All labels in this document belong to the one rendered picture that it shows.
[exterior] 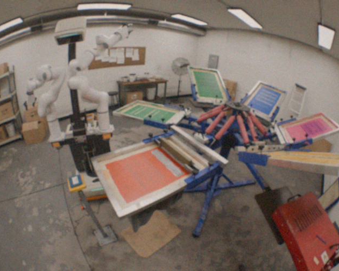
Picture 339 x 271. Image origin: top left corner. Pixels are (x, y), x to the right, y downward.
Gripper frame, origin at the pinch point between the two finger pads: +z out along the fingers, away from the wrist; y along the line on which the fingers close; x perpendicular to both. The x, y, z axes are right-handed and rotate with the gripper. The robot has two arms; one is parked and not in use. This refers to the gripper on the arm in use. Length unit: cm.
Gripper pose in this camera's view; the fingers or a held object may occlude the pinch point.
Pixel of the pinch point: (129, 28)
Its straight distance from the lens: 131.5
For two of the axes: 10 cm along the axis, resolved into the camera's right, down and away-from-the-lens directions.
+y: -0.1, 4.4, 9.0
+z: 4.3, -8.1, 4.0
